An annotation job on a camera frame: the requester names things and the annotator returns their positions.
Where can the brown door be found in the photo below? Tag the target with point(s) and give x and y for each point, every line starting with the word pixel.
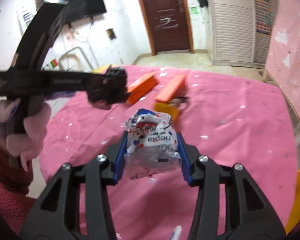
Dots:
pixel 165 17

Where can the person's right hand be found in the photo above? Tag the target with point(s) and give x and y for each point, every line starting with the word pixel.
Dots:
pixel 176 232

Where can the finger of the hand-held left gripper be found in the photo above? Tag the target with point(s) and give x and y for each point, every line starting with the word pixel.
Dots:
pixel 70 81

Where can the white printed tissue packet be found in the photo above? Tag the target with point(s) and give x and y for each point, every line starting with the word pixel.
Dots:
pixel 150 140

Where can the white wardrobe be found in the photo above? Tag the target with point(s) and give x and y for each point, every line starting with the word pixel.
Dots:
pixel 235 25

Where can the eye chart poster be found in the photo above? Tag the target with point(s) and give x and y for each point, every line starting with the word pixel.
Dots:
pixel 27 17

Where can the yellow packet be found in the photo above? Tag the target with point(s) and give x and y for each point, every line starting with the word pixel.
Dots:
pixel 165 109

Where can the pink printed sheet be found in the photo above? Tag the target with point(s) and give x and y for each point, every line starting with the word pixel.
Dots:
pixel 290 42

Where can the person's left forearm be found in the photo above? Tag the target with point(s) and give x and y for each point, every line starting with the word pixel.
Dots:
pixel 5 180

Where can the colourful calendar poster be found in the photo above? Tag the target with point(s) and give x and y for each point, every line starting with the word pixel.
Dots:
pixel 262 15

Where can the small wall picture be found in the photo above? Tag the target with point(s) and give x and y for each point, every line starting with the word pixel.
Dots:
pixel 111 34

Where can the pink star tablecloth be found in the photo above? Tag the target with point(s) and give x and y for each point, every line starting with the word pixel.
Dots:
pixel 227 130

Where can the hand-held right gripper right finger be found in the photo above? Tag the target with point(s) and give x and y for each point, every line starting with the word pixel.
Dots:
pixel 185 160

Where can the wall television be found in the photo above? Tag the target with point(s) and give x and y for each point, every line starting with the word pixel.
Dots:
pixel 85 2

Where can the flag sticker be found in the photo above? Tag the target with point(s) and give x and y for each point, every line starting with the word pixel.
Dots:
pixel 53 63

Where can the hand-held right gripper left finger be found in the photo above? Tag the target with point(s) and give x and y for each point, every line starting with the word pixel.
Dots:
pixel 120 160

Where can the orange box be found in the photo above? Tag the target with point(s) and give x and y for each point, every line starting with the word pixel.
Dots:
pixel 142 86
pixel 171 88

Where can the person's left hand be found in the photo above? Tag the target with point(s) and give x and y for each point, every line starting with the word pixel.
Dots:
pixel 36 130

